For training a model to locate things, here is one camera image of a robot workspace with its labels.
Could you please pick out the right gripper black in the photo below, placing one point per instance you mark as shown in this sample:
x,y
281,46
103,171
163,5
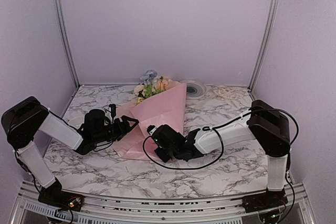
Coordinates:
x,y
163,157

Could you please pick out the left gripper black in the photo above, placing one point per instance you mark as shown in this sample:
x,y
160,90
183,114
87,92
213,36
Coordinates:
x,y
123,129

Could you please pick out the yellow fake flower bunch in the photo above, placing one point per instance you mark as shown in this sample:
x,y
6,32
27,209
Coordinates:
x,y
140,99

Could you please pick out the pink wrapping paper sheet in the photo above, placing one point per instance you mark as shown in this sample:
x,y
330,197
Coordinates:
x,y
167,107

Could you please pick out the pink rose fake flower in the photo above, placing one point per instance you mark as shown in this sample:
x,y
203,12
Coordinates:
x,y
161,84

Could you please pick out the blue white fake flower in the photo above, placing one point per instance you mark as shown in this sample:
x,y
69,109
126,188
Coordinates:
x,y
148,81

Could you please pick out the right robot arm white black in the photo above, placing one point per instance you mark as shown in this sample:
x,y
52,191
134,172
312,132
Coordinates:
x,y
269,126

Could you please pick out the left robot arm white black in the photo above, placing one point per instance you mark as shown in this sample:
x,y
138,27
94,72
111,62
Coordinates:
x,y
24,120

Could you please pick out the orange white bowl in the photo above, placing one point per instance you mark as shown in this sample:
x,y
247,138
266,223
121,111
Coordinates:
x,y
76,122

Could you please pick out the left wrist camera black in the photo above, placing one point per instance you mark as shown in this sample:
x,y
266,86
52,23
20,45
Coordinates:
x,y
111,110

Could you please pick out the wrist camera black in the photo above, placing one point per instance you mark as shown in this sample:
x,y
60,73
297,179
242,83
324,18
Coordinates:
x,y
111,110
151,129

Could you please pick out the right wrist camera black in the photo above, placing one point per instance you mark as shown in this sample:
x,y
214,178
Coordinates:
x,y
151,129

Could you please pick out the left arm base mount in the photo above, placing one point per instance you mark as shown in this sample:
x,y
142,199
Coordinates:
x,y
61,200

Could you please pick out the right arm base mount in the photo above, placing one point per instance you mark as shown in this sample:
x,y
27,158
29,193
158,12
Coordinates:
x,y
263,201

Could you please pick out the aluminium front rail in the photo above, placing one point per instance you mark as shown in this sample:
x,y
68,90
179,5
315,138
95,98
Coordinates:
x,y
108,209

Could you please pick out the left aluminium frame post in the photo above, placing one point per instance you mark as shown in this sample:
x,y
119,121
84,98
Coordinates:
x,y
65,42

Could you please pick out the aluminium frame post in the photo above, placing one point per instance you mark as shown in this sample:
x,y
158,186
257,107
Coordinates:
x,y
65,42
264,43

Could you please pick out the right aluminium frame post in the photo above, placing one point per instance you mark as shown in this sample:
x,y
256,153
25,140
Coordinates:
x,y
264,43

